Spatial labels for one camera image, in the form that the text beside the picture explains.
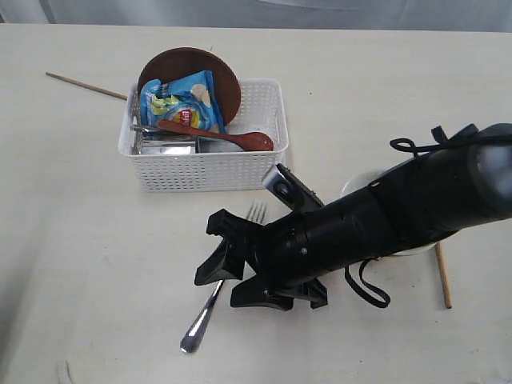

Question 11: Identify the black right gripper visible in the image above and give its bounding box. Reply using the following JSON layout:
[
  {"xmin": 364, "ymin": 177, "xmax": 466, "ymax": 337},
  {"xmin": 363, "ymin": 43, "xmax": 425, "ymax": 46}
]
[{"xmin": 194, "ymin": 198, "xmax": 384, "ymax": 311}]

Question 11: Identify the silver metal fork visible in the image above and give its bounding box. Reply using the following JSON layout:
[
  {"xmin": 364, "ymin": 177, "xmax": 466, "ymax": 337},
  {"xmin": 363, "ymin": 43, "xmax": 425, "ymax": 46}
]
[{"xmin": 180, "ymin": 200, "xmax": 266, "ymax": 354}]

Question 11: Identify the white floral ceramic bowl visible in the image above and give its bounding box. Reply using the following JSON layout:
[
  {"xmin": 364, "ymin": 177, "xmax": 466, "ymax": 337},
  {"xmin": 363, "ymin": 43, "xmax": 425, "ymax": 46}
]
[{"xmin": 340, "ymin": 169, "xmax": 434, "ymax": 257}]

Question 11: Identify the white perforated plastic basket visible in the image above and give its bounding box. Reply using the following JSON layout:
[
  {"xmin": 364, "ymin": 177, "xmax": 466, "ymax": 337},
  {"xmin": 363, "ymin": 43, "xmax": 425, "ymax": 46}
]
[{"xmin": 118, "ymin": 78, "xmax": 290, "ymax": 192}]

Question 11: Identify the blue chips bag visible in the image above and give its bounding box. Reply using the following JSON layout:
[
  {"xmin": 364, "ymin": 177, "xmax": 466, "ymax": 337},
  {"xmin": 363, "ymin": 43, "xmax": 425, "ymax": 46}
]
[{"xmin": 139, "ymin": 70, "xmax": 226, "ymax": 134}]

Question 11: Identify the brown wooden chopstick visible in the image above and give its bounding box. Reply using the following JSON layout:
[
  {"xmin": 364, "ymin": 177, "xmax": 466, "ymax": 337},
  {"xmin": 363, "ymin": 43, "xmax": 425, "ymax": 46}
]
[
  {"xmin": 45, "ymin": 72, "xmax": 127, "ymax": 101},
  {"xmin": 435, "ymin": 242, "xmax": 453, "ymax": 309}
]

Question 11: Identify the brown round wooden plate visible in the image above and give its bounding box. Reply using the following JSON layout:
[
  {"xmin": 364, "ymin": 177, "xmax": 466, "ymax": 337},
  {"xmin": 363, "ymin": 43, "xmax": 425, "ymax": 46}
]
[{"xmin": 137, "ymin": 47, "xmax": 241, "ymax": 126}]

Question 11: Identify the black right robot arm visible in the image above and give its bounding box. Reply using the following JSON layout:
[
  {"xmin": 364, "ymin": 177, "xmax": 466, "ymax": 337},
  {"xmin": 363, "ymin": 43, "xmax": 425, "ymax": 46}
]
[{"xmin": 194, "ymin": 123, "xmax": 511, "ymax": 311}]

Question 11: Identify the red-brown wooden spoon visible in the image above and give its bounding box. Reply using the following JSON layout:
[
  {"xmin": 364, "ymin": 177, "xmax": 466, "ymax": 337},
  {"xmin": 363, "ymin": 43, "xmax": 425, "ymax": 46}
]
[{"xmin": 157, "ymin": 119, "xmax": 274, "ymax": 151}]

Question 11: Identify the silver metal cup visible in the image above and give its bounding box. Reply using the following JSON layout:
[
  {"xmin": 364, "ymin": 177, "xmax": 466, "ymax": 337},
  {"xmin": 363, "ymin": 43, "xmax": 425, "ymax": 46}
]
[{"xmin": 134, "ymin": 137, "xmax": 200, "ymax": 155}]

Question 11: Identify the silver metal knife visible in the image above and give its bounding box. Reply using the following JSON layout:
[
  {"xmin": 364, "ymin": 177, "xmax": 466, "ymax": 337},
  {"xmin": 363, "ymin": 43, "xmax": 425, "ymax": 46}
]
[{"xmin": 130, "ymin": 124, "xmax": 161, "ymax": 133}]

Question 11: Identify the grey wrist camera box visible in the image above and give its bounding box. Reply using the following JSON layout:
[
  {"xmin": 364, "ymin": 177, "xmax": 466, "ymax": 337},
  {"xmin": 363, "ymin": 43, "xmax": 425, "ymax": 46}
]
[{"xmin": 262, "ymin": 163, "xmax": 324, "ymax": 214}]

